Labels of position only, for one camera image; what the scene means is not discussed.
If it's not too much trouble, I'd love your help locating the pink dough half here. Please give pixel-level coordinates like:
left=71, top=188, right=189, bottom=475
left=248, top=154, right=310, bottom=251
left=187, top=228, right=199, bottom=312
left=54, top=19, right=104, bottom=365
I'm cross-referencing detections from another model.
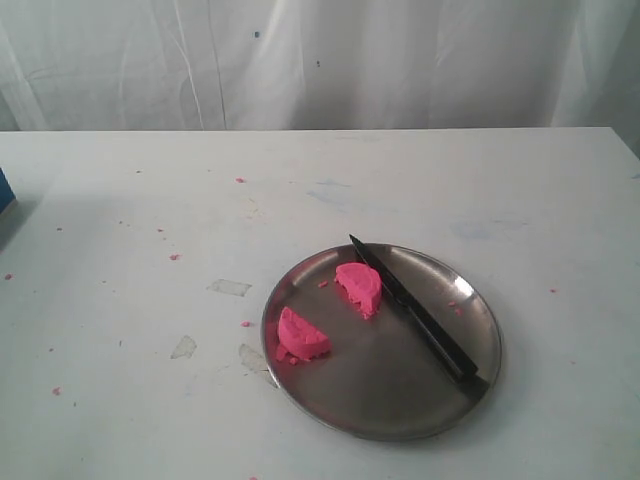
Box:
left=335, top=262, right=382, bottom=320

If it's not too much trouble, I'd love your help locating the pink play dough lump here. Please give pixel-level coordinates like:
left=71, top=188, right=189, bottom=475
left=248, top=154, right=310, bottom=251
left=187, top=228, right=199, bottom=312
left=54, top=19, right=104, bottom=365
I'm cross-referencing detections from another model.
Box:
left=276, top=307, right=331, bottom=361

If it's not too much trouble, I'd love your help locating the black knife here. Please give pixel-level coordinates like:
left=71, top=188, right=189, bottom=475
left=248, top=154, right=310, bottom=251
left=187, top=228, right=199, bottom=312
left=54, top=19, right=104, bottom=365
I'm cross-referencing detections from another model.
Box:
left=349, top=234, right=478, bottom=383

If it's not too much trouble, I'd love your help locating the clear tape piece upper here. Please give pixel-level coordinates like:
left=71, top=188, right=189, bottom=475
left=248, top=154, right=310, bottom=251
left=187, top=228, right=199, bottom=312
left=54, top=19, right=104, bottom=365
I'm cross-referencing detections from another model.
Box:
left=206, top=279, right=252, bottom=297

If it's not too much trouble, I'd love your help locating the clear tape piece by plate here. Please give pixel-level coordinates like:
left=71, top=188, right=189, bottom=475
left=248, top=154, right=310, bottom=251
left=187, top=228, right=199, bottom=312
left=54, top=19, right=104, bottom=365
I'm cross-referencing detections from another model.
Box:
left=238, top=344, right=278, bottom=389

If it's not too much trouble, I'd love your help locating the round stainless steel plate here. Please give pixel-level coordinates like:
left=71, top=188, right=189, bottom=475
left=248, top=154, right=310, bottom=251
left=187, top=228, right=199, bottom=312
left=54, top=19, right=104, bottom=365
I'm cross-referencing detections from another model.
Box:
left=261, top=244, right=503, bottom=441

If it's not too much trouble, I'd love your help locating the clear tape piece lower left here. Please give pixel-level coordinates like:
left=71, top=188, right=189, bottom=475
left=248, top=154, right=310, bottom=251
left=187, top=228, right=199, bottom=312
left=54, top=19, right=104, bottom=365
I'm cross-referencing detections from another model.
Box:
left=170, top=335, right=197, bottom=360

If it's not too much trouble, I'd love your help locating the white backdrop curtain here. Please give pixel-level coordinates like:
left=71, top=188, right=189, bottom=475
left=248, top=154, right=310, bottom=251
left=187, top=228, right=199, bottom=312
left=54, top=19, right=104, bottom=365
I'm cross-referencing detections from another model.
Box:
left=1, top=1, right=639, bottom=134

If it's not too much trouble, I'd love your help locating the blue box at table edge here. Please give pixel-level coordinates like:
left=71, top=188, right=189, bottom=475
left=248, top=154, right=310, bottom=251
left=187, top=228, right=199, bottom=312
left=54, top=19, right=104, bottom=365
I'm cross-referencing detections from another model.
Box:
left=0, top=170, right=16, bottom=213

